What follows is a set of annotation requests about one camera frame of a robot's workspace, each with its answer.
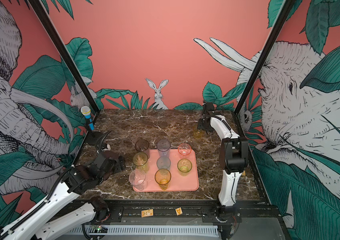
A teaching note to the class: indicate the tall green glass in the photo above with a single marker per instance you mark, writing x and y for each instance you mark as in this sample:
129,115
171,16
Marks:
140,161

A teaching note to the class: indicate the short yellow glass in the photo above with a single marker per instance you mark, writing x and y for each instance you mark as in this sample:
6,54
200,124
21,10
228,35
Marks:
198,133

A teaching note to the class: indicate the black microphone stand base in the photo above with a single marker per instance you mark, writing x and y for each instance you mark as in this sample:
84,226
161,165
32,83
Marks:
93,138

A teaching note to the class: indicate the frosted teal cup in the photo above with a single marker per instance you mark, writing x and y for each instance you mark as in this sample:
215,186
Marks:
163,163

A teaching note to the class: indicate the tall clear glass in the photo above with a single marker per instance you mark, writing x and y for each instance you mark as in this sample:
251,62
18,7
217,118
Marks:
137,179

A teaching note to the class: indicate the tall smoky grey glass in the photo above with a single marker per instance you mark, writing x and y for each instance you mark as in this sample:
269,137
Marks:
143,146

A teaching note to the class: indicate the tall yellow glass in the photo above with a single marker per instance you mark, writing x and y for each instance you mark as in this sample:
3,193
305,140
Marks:
162,178

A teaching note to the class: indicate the blue toy microphone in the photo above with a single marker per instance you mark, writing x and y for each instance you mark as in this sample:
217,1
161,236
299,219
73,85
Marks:
86,111

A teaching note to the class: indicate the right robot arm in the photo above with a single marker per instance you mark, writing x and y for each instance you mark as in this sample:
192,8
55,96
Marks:
233,157

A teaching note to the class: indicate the black front rail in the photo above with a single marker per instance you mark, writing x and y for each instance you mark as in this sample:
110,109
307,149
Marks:
210,211

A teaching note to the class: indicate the black corner frame post left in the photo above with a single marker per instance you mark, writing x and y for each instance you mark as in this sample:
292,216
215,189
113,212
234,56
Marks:
42,15

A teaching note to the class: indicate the black corner frame post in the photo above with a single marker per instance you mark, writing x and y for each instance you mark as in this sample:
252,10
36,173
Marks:
42,15
276,29

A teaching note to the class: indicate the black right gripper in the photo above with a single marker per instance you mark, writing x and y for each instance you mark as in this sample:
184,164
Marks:
201,125

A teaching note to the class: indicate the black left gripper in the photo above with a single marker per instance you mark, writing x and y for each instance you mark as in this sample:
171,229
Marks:
121,164

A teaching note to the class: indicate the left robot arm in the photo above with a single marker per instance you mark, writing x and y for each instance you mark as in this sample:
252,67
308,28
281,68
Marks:
36,224

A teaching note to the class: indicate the short pink glass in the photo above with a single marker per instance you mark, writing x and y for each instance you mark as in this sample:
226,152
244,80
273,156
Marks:
184,150

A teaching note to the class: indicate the white ribbed panel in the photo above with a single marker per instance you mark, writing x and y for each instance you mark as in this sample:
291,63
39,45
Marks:
114,230

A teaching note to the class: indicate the small yellow letter tag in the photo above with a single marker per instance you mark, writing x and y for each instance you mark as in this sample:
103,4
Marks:
179,211

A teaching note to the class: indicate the short green glass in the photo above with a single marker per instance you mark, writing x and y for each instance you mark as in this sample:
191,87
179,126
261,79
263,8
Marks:
184,166

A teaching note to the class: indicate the yellow tag on rail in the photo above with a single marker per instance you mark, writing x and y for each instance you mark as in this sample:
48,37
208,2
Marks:
147,213

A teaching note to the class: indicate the pink plastic tray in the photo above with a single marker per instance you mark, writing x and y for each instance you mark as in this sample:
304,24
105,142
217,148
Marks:
179,182

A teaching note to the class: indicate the tall blue glass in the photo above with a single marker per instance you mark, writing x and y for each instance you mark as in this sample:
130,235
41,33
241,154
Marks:
163,146

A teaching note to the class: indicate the black corner frame post right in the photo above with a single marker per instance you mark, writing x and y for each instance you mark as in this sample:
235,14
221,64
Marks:
276,29

